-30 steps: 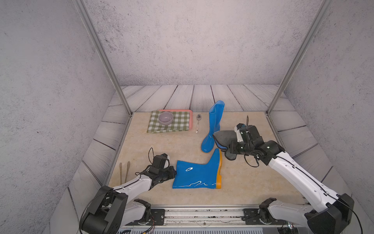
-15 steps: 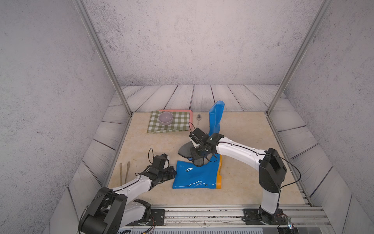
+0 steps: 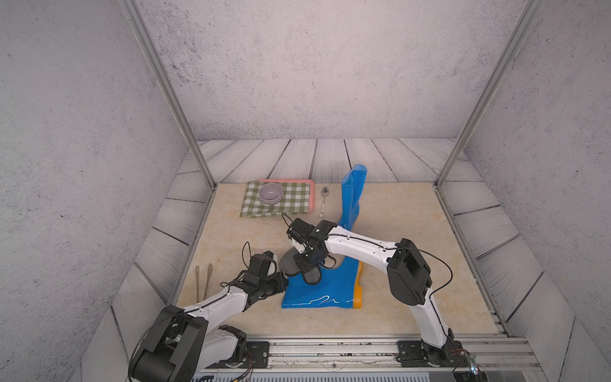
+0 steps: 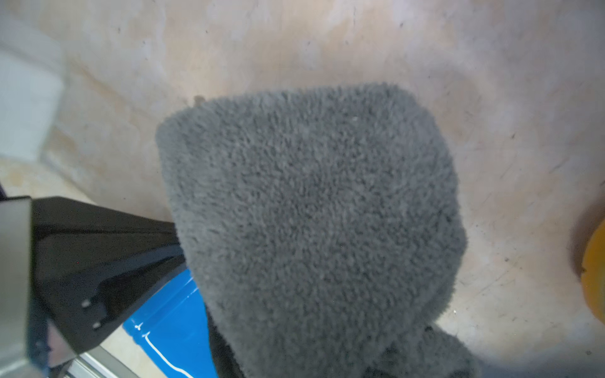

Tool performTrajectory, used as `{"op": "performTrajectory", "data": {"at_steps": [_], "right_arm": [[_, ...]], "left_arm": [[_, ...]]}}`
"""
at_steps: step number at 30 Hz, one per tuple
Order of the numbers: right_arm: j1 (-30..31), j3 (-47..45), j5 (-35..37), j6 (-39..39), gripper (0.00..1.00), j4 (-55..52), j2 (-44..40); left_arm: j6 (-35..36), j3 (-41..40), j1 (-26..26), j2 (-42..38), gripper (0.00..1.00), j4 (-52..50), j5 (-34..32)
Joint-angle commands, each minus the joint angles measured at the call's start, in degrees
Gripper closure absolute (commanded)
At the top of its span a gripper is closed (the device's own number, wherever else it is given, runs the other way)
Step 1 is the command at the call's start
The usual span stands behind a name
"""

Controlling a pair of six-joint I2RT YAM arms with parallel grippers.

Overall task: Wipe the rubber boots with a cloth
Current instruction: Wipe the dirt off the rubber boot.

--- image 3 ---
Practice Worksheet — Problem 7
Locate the grey blue cleaning cloth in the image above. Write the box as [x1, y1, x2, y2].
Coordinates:
[278, 248, 322, 285]

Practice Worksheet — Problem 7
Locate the blue rubber boot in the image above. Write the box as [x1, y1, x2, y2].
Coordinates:
[338, 164, 368, 231]
[282, 257, 363, 309]

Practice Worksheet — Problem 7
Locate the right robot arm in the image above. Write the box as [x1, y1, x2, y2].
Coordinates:
[280, 219, 469, 368]

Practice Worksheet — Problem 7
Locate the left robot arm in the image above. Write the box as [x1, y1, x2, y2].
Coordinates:
[128, 251, 288, 381]

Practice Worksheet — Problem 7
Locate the green checkered cloth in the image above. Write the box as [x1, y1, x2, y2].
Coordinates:
[240, 180, 314, 218]

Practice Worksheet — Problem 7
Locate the pink tray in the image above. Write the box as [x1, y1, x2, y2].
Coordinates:
[259, 179, 315, 213]

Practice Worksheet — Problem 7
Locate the purple bowl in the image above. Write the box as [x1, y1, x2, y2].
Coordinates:
[259, 182, 284, 205]

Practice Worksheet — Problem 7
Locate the metal spoon white handle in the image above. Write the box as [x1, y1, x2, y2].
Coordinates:
[319, 186, 329, 218]

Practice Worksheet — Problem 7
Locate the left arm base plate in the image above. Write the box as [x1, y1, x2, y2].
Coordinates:
[221, 341, 270, 369]

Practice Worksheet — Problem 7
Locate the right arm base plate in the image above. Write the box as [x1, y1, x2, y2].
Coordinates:
[396, 341, 472, 369]

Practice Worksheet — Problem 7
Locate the left aluminium frame post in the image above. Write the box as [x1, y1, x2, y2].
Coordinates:
[119, 0, 216, 189]

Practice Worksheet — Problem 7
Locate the aluminium frame post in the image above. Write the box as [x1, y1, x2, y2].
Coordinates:
[119, 0, 216, 189]
[434, 0, 544, 190]

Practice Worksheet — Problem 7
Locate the right aluminium frame post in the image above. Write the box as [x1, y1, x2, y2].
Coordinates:
[434, 0, 544, 190]

